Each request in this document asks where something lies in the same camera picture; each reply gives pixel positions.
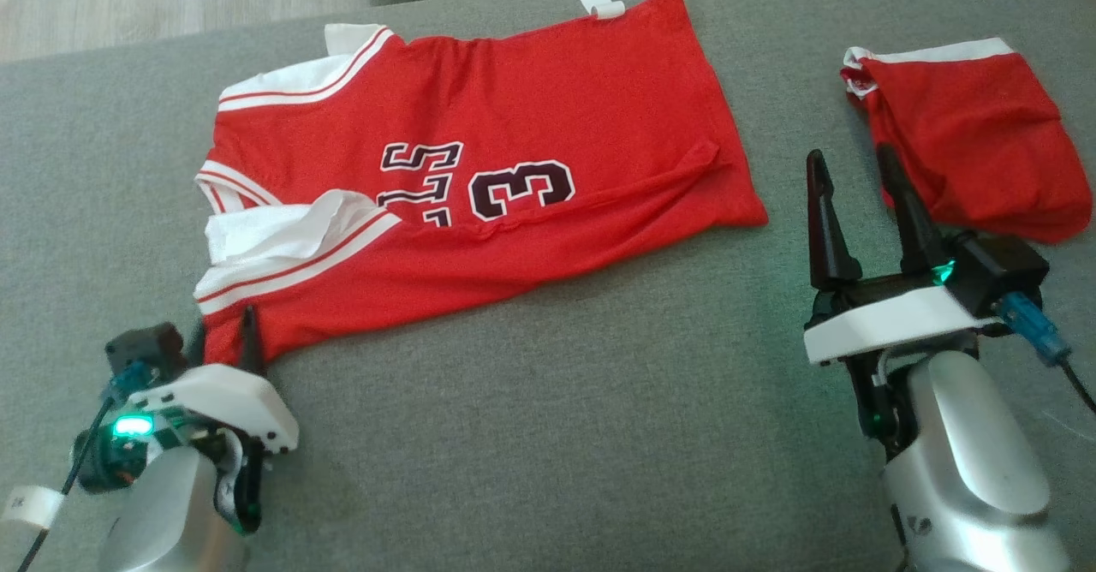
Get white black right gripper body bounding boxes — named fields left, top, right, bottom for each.
left=803, top=272, right=1004, bottom=460

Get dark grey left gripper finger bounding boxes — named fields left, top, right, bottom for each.
left=240, top=304, right=267, bottom=377

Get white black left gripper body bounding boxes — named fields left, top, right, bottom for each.
left=72, top=363, right=300, bottom=533

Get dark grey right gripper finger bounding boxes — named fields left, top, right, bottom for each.
left=805, top=148, right=864, bottom=292
left=875, top=142, right=954, bottom=277

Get red Bulls basketball jersey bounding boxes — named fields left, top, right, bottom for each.
left=193, top=0, right=769, bottom=368

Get red shorts with white waistband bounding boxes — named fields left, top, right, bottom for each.
left=841, top=37, right=1094, bottom=246

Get grey fabric sofa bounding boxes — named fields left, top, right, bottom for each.
left=0, top=0, right=1096, bottom=572

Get blue left camera connector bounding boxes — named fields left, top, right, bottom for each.
left=108, top=361, right=157, bottom=403

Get blue camera connector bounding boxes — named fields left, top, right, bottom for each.
left=108, top=361, right=157, bottom=403
left=999, top=290, right=1074, bottom=366

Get blue right camera connector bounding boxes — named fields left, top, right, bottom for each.
left=999, top=290, right=1074, bottom=366

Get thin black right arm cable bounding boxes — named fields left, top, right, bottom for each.
left=1060, top=358, right=1096, bottom=415

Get white cable clip tag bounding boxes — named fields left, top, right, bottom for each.
left=0, top=486, right=66, bottom=531

